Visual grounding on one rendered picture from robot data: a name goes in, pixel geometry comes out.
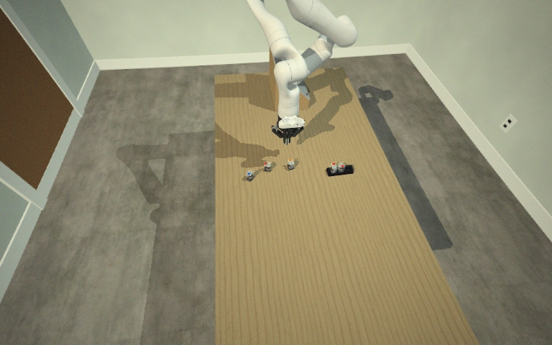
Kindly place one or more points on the black rack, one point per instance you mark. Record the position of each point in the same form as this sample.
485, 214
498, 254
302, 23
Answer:
348, 170

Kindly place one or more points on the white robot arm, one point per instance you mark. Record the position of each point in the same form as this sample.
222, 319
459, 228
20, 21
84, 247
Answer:
313, 14

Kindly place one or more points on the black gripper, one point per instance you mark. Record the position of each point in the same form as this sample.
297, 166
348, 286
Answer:
287, 133

